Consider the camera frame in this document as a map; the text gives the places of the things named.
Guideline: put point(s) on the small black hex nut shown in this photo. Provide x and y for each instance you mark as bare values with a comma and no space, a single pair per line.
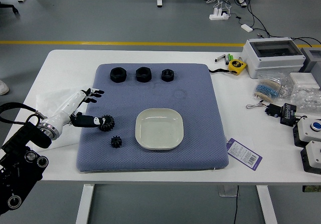
167,75

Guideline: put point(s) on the bag of blue resistors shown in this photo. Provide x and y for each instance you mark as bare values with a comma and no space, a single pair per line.
268,89

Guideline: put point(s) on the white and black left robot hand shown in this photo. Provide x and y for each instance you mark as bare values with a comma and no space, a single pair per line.
62,112

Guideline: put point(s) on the purple and white label tag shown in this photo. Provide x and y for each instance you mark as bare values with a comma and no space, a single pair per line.
243,153

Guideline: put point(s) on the blue-grey cushion mat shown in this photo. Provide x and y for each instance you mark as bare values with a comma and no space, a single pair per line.
150,98

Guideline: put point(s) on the metal bracket under table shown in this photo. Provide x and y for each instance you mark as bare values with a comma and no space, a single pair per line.
225,191

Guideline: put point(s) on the white power strip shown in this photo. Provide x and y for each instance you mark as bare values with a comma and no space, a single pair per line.
218,16

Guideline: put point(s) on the white shoe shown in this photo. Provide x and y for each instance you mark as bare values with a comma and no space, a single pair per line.
3,88

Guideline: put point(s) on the white square dish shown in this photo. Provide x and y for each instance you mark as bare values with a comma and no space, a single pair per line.
159,128

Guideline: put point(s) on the clear printed plastic bag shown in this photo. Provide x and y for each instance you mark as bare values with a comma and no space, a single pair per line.
50,99

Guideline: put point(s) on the small black gear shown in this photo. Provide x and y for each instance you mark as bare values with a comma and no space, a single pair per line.
117,142

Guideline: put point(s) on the clear bag of small parts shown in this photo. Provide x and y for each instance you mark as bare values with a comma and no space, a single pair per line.
306,97

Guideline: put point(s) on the grey enclosure box, clear lid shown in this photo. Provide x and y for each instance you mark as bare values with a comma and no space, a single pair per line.
270,63

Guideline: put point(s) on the black relay module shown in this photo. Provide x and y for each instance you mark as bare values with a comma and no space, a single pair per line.
288,113

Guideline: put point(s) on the small grey box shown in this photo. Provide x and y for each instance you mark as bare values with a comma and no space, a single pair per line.
312,60

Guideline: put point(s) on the silver metal cylinder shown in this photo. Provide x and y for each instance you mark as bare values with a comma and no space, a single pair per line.
220,58

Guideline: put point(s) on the white and black button box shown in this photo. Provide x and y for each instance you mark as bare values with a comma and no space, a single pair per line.
313,155

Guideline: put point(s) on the white power adapter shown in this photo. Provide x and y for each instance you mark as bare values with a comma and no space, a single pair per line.
246,27

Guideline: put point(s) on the white table leg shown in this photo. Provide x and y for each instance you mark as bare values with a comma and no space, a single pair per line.
84,204
267,204

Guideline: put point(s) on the big black gear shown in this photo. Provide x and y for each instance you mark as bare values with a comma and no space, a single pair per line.
107,124

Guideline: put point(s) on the black office chair base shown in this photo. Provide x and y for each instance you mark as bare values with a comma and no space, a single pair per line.
8,6

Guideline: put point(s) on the button box with blue button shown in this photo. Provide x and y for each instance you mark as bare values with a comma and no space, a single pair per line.
306,132

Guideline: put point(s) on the large black hex nut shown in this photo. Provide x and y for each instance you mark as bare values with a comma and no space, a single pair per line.
118,75
143,74

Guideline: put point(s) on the white foam block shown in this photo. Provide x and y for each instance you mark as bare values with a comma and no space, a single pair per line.
304,79

